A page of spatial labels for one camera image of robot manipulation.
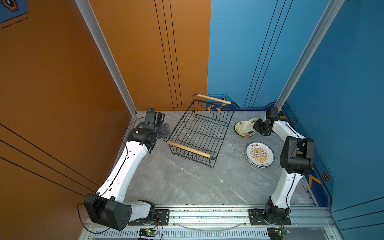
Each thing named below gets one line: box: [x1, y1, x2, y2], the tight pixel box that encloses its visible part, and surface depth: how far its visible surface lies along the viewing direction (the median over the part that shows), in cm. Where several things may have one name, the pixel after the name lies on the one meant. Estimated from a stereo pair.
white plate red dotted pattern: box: [245, 141, 275, 169], surface depth 96 cm
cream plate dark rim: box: [236, 118, 260, 137], surface depth 108 cm
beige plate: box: [234, 118, 259, 137], surface depth 108 cm
